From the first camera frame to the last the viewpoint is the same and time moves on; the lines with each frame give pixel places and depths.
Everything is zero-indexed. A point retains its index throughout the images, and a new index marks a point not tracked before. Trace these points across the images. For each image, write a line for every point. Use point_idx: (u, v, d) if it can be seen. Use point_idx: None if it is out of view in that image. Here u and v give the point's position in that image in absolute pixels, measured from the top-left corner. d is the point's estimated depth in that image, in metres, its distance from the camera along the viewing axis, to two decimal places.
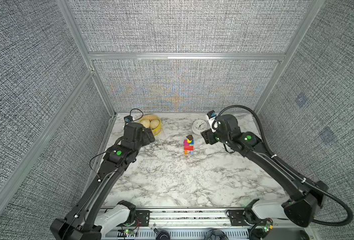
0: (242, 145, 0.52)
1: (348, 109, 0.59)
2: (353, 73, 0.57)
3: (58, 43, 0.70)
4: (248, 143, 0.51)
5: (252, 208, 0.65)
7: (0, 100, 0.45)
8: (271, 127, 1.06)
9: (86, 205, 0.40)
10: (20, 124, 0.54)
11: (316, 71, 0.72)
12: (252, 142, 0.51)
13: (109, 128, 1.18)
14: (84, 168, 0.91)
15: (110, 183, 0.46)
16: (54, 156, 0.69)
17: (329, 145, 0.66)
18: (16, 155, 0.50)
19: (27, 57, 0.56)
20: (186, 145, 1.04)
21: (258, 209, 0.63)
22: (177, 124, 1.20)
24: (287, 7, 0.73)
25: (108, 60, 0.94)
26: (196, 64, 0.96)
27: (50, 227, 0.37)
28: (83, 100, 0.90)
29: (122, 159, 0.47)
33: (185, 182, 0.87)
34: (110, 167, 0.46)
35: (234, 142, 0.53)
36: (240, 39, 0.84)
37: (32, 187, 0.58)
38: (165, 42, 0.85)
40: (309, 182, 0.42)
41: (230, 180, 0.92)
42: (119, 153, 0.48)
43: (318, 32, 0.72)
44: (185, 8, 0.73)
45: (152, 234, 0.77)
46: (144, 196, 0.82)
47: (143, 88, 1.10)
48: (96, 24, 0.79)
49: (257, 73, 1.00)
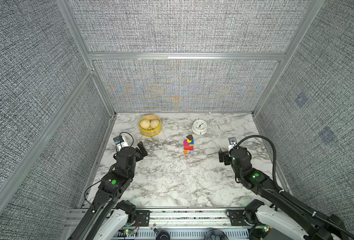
0: (252, 183, 0.58)
1: (348, 109, 0.59)
2: (353, 73, 0.57)
3: (58, 43, 0.70)
4: (256, 181, 0.56)
5: (260, 215, 0.63)
7: (0, 100, 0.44)
8: (271, 127, 1.06)
9: (77, 238, 0.41)
10: (20, 124, 0.54)
11: (316, 71, 0.72)
12: (260, 179, 0.56)
13: (109, 128, 1.18)
14: (84, 168, 0.91)
15: (104, 214, 0.48)
16: (54, 156, 0.69)
17: (329, 144, 0.66)
18: (16, 155, 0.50)
19: (27, 57, 0.56)
20: (186, 145, 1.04)
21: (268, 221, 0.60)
22: (177, 124, 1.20)
24: (287, 7, 0.73)
25: (108, 60, 0.94)
26: (196, 64, 0.96)
27: None
28: (83, 99, 0.90)
29: (116, 188, 0.49)
33: (185, 182, 0.87)
34: (104, 197, 0.47)
35: (245, 180, 0.59)
36: (240, 39, 0.84)
37: (32, 187, 0.58)
38: (165, 42, 0.85)
40: (320, 215, 0.43)
41: (230, 180, 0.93)
42: (114, 182, 0.50)
43: (318, 32, 0.72)
44: (185, 8, 0.73)
45: (152, 234, 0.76)
46: (144, 196, 0.82)
47: (143, 88, 1.10)
48: (96, 24, 0.79)
49: (257, 73, 1.00)
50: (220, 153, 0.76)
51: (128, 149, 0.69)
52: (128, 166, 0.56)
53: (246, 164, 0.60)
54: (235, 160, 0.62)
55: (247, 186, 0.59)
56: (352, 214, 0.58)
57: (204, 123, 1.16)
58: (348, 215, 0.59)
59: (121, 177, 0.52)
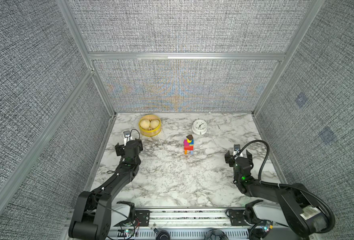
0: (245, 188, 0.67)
1: (348, 109, 0.59)
2: (353, 73, 0.57)
3: (58, 43, 0.70)
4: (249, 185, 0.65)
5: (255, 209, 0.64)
7: (0, 100, 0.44)
8: (271, 127, 1.06)
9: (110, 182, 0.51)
10: (20, 124, 0.54)
11: (316, 71, 0.72)
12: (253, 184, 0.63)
13: (109, 128, 1.18)
14: (84, 168, 0.91)
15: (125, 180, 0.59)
16: (54, 156, 0.69)
17: (329, 144, 0.66)
18: (16, 155, 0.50)
19: (27, 57, 0.56)
20: (186, 145, 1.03)
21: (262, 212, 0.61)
22: (177, 124, 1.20)
24: (288, 7, 0.73)
25: (107, 61, 0.94)
26: (197, 64, 0.96)
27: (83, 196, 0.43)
28: (83, 99, 0.90)
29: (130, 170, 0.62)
33: (185, 182, 0.87)
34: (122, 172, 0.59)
35: (240, 184, 0.69)
36: (240, 39, 0.84)
37: (32, 187, 0.58)
38: (165, 42, 0.85)
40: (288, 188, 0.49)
41: (230, 180, 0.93)
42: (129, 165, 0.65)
43: (318, 32, 0.72)
44: (185, 8, 0.73)
45: (152, 234, 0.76)
46: (144, 196, 0.82)
47: (143, 88, 1.10)
48: (96, 24, 0.79)
49: (257, 73, 1.00)
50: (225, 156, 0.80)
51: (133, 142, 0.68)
52: (136, 155, 0.70)
53: (247, 173, 0.68)
54: (238, 166, 0.70)
55: (241, 190, 0.69)
56: (352, 214, 0.58)
57: (204, 123, 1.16)
58: (347, 215, 0.60)
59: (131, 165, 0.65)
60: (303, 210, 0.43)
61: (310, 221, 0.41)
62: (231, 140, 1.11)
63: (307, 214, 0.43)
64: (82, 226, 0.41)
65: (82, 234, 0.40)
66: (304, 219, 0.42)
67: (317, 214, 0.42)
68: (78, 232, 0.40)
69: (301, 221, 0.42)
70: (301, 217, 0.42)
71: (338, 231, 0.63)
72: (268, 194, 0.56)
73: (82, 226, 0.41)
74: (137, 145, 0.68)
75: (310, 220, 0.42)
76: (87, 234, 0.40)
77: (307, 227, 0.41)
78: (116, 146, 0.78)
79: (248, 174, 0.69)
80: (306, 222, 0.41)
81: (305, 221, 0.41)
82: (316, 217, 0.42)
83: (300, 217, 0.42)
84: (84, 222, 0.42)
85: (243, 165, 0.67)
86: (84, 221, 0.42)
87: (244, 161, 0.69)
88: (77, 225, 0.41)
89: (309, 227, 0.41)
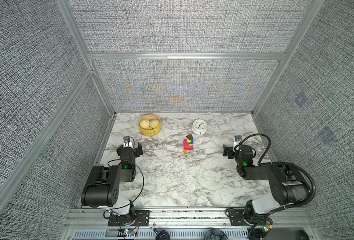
0: (245, 173, 0.72)
1: (348, 109, 0.59)
2: (353, 73, 0.57)
3: (58, 43, 0.70)
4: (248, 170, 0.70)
5: (253, 205, 0.67)
7: (0, 100, 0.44)
8: (271, 127, 1.06)
9: None
10: (20, 124, 0.54)
11: (316, 71, 0.72)
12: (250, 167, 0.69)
13: (109, 128, 1.18)
14: (84, 168, 0.91)
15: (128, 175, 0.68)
16: (54, 156, 0.69)
17: (329, 144, 0.66)
18: (16, 155, 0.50)
19: (27, 57, 0.56)
20: (186, 145, 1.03)
21: (257, 207, 0.64)
22: (177, 124, 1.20)
24: (288, 7, 0.73)
25: (107, 61, 0.94)
26: (196, 64, 0.96)
27: (92, 171, 0.50)
28: (83, 99, 0.90)
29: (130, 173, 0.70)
33: (185, 182, 0.87)
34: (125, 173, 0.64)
35: (241, 169, 0.74)
36: (240, 39, 0.84)
37: (32, 187, 0.58)
38: (165, 42, 0.85)
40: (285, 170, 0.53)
41: (230, 180, 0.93)
42: (126, 167, 0.74)
43: (318, 32, 0.72)
44: (185, 8, 0.73)
45: (152, 234, 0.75)
46: (144, 196, 0.82)
47: (143, 88, 1.10)
48: (96, 24, 0.79)
49: (257, 73, 1.00)
50: (225, 148, 0.89)
51: (126, 148, 0.75)
52: (133, 159, 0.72)
53: (248, 159, 0.74)
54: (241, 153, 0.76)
55: (241, 175, 0.74)
56: (352, 214, 0.58)
57: (204, 123, 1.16)
58: (348, 215, 0.59)
59: (130, 166, 0.74)
60: (286, 182, 0.48)
61: (290, 189, 0.46)
62: (231, 140, 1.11)
63: (288, 184, 0.47)
64: (95, 189, 0.46)
65: (95, 195, 0.45)
66: (285, 188, 0.46)
67: (300, 186, 0.46)
68: (91, 194, 0.45)
69: (281, 187, 0.46)
70: (282, 186, 0.46)
71: (338, 231, 0.63)
72: (262, 173, 0.60)
73: (94, 192, 0.45)
74: (130, 151, 0.73)
75: (290, 188, 0.46)
76: (101, 192, 0.45)
77: (286, 195, 0.45)
78: (117, 149, 0.85)
79: (250, 160, 0.74)
80: (286, 190, 0.46)
81: (286, 189, 0.46)
82: (296, 187, 0.46)
83: (282, 186, 0.46)
84: (97, 185, 0.47)
85: (246, 151, 0.73)
86: (98, 185, 0.47)
87: (247, 148, 0.74)
88: (88, 194, 0.45)
89: (288, 195, 0.45)
